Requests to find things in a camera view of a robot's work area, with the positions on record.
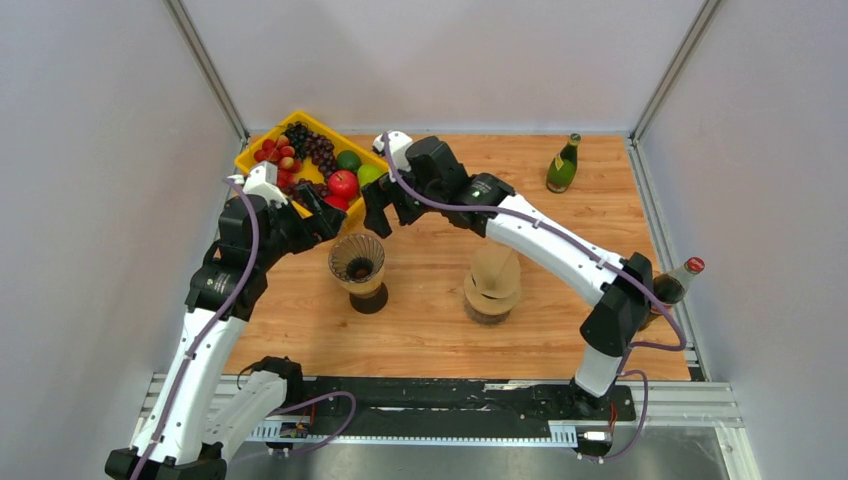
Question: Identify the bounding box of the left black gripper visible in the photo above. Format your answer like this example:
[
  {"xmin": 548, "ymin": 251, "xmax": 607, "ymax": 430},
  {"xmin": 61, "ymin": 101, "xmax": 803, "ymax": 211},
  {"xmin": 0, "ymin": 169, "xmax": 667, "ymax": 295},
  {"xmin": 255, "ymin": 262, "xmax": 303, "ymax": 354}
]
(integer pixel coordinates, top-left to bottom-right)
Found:
[{"xmin": 254, "ymin": 182, "xmax": 346, "ymax": 269}]

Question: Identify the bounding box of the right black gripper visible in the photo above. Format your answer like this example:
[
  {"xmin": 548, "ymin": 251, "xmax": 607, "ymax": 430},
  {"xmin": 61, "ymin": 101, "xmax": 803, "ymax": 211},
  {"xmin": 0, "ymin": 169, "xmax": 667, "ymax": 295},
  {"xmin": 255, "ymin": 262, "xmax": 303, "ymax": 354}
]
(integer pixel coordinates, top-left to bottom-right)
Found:
[{"xmin": 363, "ymin": 162, "xmax": 446, "ymax": 237}]

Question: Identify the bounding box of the clear glass ribbed dripper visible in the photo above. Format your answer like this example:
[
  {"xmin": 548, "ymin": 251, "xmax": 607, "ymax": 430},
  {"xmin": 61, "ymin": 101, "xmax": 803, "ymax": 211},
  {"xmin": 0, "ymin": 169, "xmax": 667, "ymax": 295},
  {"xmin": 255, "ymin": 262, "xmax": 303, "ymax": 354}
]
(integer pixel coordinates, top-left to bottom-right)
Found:
[{"xmin": 328, "ymin": 233, "xmax": 386, "ymax": 284}]

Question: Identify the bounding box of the brown paper filter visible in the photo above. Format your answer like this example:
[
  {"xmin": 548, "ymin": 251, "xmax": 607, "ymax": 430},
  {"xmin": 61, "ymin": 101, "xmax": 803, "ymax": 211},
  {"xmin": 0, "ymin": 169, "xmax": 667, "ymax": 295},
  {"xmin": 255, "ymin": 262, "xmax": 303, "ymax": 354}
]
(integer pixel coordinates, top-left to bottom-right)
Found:
[{"xmin": 469, "ymin": 242, "xmax": 521, "ymax": 300}]

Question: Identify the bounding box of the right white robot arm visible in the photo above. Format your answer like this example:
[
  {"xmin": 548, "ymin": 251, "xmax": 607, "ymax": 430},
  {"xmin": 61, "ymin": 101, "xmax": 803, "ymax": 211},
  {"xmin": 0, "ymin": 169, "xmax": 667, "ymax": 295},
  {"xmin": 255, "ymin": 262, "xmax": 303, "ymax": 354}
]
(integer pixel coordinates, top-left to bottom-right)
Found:
[{"xmin": 363, "ymin": 131, "xmax": 654, "ymax": 418}]

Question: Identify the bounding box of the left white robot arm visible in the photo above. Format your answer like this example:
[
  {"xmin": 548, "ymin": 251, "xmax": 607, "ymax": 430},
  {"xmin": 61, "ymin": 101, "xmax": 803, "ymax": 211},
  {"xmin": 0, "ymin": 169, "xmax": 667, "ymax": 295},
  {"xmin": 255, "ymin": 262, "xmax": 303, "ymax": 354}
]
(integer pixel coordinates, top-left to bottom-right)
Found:
[{"xmin": 104, "ymin": 185, "xmax": 347, "ymax": 479}]

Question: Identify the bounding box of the red apple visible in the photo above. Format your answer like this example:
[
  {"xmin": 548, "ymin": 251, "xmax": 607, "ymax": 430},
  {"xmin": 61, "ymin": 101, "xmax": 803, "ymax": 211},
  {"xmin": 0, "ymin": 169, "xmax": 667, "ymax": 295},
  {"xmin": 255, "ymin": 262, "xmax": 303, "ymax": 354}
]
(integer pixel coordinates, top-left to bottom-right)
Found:
[
  {"xmin": 326, "ymin": 170, "xmax": 360, "ymax": 201},
  {"xmin": 323, "ymin": 195, "xmax": 349, "ymax": 211}
]

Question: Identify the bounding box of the green pear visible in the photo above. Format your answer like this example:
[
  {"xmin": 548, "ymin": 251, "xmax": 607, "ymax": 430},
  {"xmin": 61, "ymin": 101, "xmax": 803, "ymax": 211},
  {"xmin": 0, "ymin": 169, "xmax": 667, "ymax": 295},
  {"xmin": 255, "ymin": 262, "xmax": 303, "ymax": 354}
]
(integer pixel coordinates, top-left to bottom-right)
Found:
[{"xmin": 357, "ymin": 164, "xmax": 384, "ymax": 189}]

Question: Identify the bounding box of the yellow plastic fruit tray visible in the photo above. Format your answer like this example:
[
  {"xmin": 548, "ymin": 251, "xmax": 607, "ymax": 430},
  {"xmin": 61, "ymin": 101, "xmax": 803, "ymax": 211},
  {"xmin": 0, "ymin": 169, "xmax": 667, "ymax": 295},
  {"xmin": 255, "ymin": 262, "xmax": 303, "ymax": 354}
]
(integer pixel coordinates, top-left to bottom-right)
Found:
[{"xmin": 234, "ymin": 111, "xmax": 388, "ymax": 193}]

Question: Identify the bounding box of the green lime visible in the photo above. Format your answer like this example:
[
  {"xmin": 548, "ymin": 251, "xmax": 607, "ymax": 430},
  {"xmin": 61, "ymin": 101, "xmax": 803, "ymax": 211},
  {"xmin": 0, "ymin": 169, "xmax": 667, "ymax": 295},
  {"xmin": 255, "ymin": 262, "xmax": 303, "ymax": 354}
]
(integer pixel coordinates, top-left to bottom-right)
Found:
[{"xmin": 336, "ymin": 150, "xmax": 362, "ymax": 174}]

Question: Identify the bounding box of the dark purple grape bunch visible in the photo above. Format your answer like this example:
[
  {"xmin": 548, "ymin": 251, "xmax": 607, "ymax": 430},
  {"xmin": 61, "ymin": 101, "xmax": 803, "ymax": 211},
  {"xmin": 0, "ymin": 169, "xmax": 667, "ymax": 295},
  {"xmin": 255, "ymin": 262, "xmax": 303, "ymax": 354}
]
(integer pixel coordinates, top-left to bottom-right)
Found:
[{"xmin": 284, "ymin": 122, "xmax": 338, "ymax": 178}]

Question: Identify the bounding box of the red glass carafe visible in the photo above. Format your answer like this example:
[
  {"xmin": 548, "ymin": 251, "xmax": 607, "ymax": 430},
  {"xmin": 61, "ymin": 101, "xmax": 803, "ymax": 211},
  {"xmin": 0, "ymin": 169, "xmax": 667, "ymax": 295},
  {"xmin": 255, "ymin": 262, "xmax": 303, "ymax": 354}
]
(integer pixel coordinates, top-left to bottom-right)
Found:
[{"xmin": 349, "ymin": 283, "xmax": 389, "ymax": 315}]

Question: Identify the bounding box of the glass server with wooden collar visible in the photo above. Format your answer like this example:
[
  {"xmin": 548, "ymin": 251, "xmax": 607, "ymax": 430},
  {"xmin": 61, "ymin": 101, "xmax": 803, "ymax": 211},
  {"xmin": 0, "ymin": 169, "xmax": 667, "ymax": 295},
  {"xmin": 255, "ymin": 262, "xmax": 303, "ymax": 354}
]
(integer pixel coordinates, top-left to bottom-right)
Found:
[{"xmin": 463, "ymin": 273, "xmax": 522, "ymax": 326}]

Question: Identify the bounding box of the green glass bottle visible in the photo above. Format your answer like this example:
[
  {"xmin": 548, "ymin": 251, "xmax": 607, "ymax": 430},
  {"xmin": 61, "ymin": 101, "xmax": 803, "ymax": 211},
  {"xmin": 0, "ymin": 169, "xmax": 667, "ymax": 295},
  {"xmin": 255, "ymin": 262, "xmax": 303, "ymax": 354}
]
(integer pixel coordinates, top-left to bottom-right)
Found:
[{"xmin": 546, "ymin": 133, "xmax": 582, "ymax": 194}]

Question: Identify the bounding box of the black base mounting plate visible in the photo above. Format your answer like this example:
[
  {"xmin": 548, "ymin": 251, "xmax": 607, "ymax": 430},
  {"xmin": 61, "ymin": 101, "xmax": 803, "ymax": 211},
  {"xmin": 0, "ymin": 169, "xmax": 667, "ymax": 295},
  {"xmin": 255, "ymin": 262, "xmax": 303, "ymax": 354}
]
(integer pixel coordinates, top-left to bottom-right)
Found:
[{"xmin": 239, "ymin": 376, "xmax": 637, "ymax": 440}]

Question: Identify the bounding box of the cola bottle red cap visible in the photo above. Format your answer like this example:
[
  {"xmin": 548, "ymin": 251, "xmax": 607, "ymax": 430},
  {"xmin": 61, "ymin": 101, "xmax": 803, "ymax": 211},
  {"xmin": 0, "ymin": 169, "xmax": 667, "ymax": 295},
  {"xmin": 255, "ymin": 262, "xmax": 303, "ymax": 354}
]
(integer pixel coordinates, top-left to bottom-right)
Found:
[{"xmin": 653, "ymin": 256, "xmax": 706, "ymax": 312}]

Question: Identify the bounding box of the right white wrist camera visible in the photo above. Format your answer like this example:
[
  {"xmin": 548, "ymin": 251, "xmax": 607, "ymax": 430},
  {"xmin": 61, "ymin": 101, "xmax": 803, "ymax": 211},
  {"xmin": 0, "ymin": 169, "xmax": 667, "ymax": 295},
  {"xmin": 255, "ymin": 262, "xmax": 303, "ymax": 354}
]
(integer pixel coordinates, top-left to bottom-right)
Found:
[{"xmin": 372, "ymin": 130, "xmax": 414, "ymax": 170}]

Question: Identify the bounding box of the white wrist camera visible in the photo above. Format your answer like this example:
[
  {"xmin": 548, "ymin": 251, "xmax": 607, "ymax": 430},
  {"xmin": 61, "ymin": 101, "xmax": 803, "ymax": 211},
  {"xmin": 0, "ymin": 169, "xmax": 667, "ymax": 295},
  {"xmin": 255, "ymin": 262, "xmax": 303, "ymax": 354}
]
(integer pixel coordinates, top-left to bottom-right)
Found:
[
  {"xmin": 227, "ymin": 161, "xmax": 290, "ymax": 205},
  {"xmin": 372, "ymin": 130, "xmax": 414, "ymax": 170}
]

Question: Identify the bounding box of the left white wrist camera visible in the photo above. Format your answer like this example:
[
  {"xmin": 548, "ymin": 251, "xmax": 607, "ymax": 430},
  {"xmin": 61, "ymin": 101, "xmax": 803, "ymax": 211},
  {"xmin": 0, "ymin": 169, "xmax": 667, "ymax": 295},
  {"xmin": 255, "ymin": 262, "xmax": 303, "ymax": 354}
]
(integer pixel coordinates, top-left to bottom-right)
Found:
[{"xmin": 227, "ymin": 161, "xmax": 290, "ymax": 205}]

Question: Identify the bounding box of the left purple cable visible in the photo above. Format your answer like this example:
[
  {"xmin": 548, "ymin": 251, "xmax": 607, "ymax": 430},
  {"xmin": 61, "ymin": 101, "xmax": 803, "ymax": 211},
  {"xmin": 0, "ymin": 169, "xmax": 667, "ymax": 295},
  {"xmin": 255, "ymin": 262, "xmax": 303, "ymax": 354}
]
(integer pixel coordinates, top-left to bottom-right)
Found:
[{"xmin": 129, "ymin": 177, "xmax": 358, "ymax": 480}]

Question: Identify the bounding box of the purple cable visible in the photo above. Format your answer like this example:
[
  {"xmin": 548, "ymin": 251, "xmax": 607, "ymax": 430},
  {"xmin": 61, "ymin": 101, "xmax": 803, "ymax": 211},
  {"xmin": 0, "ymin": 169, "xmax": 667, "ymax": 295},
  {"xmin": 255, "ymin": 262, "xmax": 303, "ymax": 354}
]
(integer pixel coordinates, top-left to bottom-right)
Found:
[
  {"xmin": 380, "ymin": 132, "xmax": 688, "ymax": 464},
  {"xmin": 129, "ymin": 177, "xmax": 358, "ymax": 480}
]

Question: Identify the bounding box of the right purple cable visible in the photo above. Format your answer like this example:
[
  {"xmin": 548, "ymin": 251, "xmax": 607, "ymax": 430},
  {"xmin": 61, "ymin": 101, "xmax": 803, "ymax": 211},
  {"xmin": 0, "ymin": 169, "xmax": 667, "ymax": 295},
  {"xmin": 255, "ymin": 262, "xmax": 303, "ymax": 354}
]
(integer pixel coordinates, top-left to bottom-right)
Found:
[{"xmin": 380, "ymin": 132, "xmax": 688, "ymax": 464}]

